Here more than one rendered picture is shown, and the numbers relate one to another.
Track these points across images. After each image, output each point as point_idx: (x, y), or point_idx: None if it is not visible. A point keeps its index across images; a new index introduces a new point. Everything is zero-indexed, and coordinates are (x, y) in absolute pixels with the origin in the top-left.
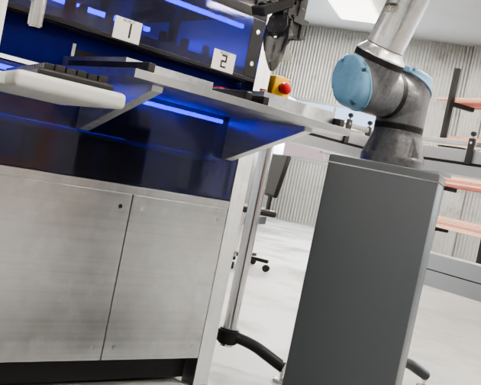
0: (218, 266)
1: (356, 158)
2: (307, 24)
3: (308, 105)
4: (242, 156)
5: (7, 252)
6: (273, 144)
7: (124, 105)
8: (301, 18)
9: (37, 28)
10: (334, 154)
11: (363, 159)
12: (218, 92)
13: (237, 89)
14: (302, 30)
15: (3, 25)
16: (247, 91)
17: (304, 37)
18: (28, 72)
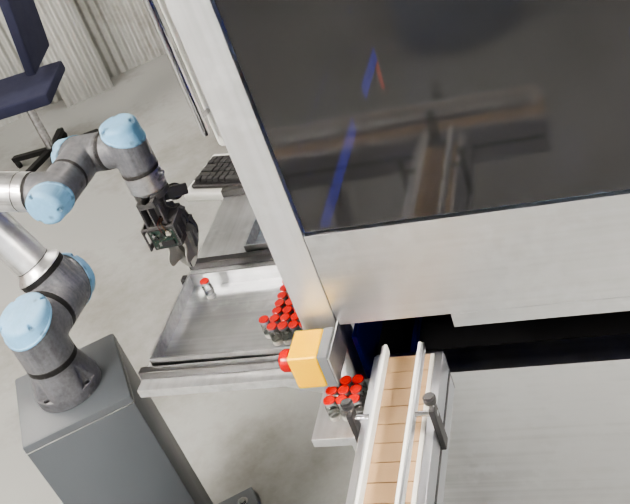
0: None
1: (88, 344)
2: (142, 234)
3: (165, 324)
4: (321, 392)
5: None
6: None
7: (186, 199)
8: (144, 223)
9: (207, 135)
10: (108, 335)
11: (82, 347)
12: (203, 243)
13: (233, 269)
14: (150, 239)
15: (213, 128)
16: (215, 272)
17: (150, 247)
18: (211, 157)
